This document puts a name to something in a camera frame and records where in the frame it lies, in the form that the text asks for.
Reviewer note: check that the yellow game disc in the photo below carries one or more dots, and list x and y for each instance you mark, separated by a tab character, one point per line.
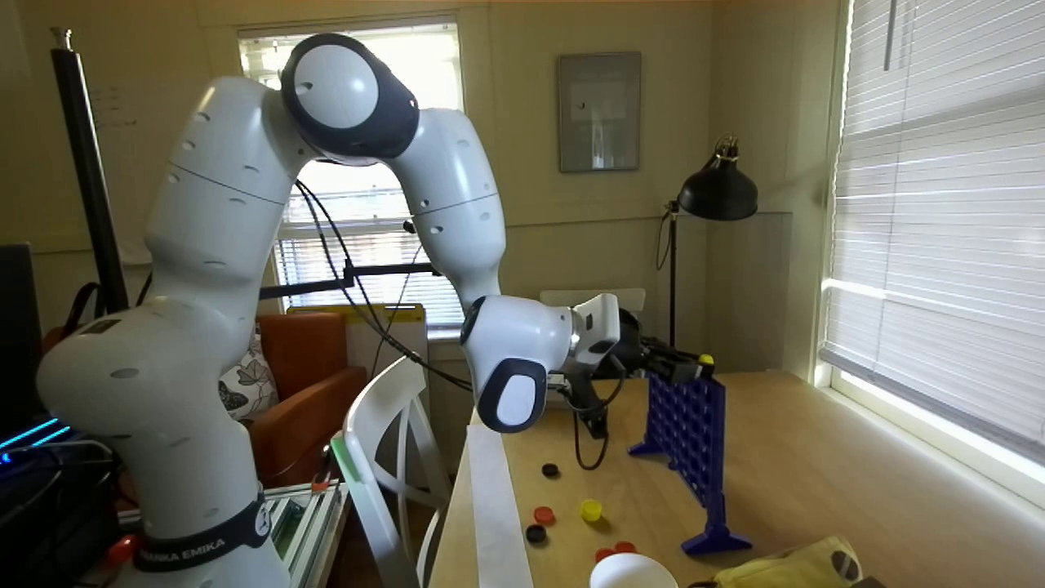
708	357
594	509

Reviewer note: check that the white window blinds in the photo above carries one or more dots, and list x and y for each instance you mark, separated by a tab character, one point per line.
950	239

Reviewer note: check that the black floor lamp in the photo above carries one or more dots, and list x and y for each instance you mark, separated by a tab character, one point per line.
719	192

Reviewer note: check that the white wooden chair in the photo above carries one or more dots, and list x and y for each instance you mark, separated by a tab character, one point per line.
379	412

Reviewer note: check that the orange chair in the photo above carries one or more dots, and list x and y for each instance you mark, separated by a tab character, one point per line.
305	361

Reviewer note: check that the red game disc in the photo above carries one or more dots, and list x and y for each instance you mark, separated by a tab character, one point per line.
604	553
545	518
624	545

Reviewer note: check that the black electronics box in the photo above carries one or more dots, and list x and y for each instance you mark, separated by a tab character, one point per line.
51	501

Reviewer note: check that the yellow cloth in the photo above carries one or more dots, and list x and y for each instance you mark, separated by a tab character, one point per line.
790	569

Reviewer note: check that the blue connect four grid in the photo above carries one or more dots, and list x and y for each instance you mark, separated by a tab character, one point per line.
691	436

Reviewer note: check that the patterned cushion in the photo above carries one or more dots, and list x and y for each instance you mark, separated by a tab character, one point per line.
248	384

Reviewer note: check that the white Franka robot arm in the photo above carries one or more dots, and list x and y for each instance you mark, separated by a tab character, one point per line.
207	216

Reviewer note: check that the black vertical pole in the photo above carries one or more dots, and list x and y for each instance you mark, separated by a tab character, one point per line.
91	163

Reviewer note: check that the white dotted paper cup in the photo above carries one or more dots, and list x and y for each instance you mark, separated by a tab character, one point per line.
631	574

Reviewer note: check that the stack of magazines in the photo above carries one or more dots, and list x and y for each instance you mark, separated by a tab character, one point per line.
305	526

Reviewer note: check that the black game disc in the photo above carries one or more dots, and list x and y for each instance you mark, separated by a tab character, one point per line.
550	471
537	534

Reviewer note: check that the black horizontal rod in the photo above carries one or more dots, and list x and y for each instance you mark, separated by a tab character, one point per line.
379	275

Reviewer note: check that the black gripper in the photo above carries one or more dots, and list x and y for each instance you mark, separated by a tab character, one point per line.
647	361

